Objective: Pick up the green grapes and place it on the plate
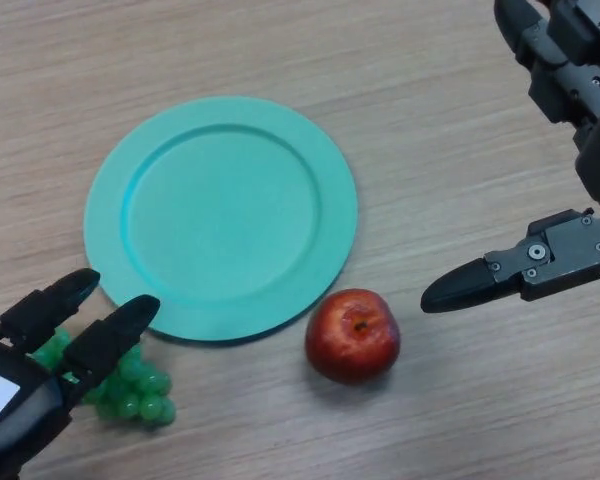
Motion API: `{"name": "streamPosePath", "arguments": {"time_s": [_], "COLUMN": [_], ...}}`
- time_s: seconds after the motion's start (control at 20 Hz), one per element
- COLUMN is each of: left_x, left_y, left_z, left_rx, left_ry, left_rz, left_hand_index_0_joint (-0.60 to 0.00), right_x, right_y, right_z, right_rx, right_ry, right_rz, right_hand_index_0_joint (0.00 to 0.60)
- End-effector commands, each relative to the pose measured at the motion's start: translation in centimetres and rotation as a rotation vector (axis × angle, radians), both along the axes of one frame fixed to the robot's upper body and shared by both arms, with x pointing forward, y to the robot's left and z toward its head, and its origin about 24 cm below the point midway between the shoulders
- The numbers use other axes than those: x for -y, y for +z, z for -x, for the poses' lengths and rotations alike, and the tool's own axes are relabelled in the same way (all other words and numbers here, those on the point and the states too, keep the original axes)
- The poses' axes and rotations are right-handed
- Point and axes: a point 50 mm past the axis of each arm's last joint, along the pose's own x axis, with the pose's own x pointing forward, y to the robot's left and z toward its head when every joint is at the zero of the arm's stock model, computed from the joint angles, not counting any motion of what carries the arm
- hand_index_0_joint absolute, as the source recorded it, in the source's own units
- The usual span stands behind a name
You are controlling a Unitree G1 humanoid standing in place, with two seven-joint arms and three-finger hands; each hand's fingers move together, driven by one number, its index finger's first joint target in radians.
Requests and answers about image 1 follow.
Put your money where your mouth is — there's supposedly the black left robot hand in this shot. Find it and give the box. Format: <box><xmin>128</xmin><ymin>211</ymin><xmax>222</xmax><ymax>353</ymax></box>
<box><xmin>0</xmin><ymin>268</ymin><xmax>161</xmax><ymax>480</ymax></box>

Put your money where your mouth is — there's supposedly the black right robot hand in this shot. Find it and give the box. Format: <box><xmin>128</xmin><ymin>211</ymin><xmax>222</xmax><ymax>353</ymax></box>
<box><xmin>419</xmin><ymin>0</ymin><xmax>600</xmax><ymax>315</ymax></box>

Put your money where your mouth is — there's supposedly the green grapes bunch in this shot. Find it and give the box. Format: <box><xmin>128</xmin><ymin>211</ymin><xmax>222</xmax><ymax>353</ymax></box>
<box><xmin>29</xmin><ymin>327</ymin><xmax>177</xmax><ymax>429</ymax></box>

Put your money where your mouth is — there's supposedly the teal round plate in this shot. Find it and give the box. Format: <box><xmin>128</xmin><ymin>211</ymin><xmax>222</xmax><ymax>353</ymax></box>
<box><xmin>83</xmin><ymin>95</ymin><xmax>359</xmax><ymax>344</ymax></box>

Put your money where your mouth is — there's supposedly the red apple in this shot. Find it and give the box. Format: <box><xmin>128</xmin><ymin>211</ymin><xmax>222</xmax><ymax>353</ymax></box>
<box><xmin>304</xmin><ymin>288</ymin><xmax>402</xmax><ymax>385</ymax></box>

